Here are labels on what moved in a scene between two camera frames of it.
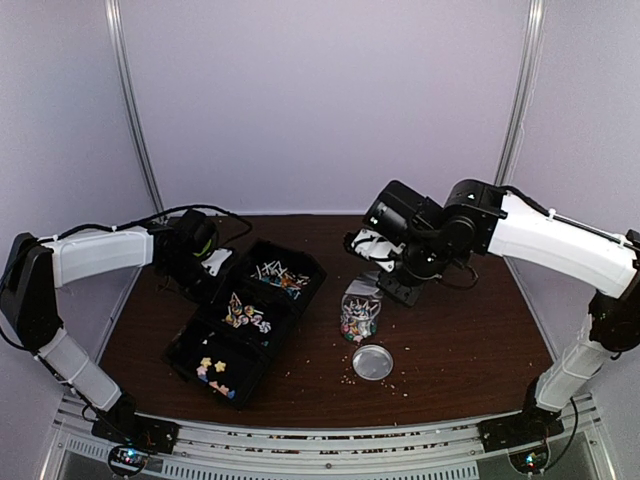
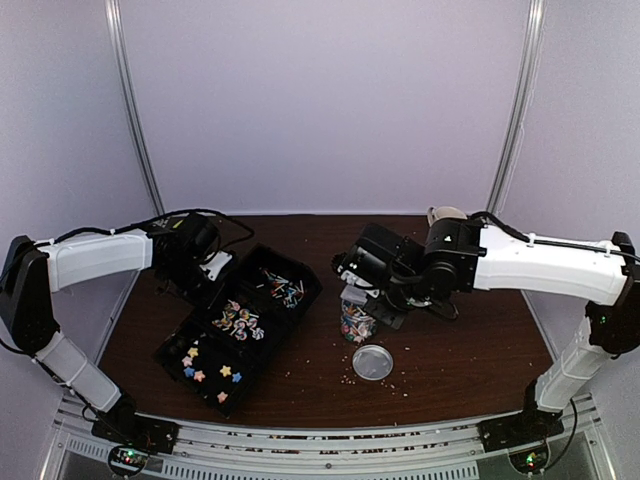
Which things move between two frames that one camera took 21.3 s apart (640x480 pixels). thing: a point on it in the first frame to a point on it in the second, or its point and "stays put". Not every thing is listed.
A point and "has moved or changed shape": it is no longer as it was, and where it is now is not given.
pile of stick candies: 274,273 to 280,287
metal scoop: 365,284 has moved or changed shape
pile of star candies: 202,370 has moved or changed shape
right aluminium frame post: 536,20 stays put
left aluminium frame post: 114,20 stays put
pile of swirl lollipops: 241,315 has moved or changed shape
